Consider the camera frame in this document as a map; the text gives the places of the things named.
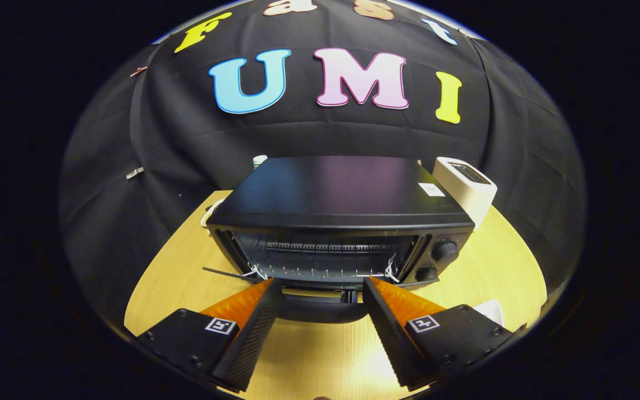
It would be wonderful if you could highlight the small white dish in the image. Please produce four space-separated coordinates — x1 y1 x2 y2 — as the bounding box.
200 198 225 227

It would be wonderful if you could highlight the black toaster oven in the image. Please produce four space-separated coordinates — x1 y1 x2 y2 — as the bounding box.
202 156 475 324

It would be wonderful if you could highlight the white square plate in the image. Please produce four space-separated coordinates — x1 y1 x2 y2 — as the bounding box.
473 300 505 327

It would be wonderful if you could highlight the black backdrop cloth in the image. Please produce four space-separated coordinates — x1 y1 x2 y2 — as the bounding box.
59 0 587 328

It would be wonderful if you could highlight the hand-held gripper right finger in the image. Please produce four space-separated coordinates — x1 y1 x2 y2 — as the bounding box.
362 276 526 391

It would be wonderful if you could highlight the white bread toaster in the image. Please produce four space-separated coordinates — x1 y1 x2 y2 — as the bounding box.
432 157 498 229

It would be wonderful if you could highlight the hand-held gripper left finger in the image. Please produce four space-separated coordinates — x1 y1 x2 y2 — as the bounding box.
137 278 283 393

